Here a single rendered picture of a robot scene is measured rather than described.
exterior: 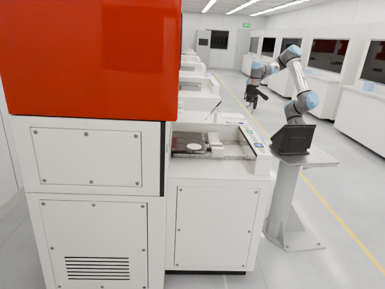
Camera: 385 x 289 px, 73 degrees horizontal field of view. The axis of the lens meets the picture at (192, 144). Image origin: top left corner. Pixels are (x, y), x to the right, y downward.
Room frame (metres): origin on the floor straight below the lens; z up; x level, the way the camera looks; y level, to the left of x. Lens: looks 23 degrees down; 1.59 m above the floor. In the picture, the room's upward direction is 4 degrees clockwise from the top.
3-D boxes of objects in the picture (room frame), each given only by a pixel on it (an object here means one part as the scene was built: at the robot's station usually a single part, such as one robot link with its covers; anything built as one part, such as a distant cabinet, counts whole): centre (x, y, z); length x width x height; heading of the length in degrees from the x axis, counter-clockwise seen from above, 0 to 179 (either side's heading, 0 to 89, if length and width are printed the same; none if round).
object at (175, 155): (1.63, -0.12, 0.84); 0.50 x 0.02 x 0.03; 93
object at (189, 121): (2.13, -0.13, 0.89); 0.62 x 0.35 x 0.14; 93
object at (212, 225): (1.83, -0.15, 0.41); 0.97 x 0.64 x 0.82; 3
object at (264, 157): (1.70, -0.42, 0.89); 0.55 x 0.09 x 0.14; 3
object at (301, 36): (8.63, -3.10, 1.00); 1.80 x 1.08 x 2.00; 3
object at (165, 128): (1.54, 0.16, 1.02); 0.82 x 0.03 x 0.40; 3
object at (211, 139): (1.77, -0.16, 0.87); 0.36 x 0.08 x 0.03; 3
